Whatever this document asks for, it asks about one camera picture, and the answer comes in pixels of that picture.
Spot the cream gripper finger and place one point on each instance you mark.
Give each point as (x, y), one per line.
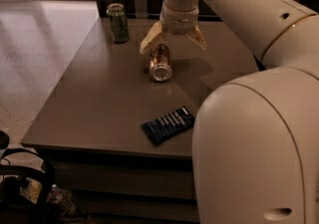
(153, 37)
(195, 35)

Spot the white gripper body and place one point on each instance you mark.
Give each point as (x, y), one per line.
(178, 22)

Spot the orange soda can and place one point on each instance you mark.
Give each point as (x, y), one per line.
(160, 68)

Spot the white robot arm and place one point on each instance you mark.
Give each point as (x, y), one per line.
(255, 139)

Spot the green soda can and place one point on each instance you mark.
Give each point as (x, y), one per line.
(119, 23)

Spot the blue snack packet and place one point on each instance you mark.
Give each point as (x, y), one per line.
(169, 125)

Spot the grey drawer cabinet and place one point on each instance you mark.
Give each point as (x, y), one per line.
(156, 185)

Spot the black headphones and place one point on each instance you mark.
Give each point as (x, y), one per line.
(17, 178)

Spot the crumpled plastic wrapper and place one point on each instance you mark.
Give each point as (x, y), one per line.
(62, 200)

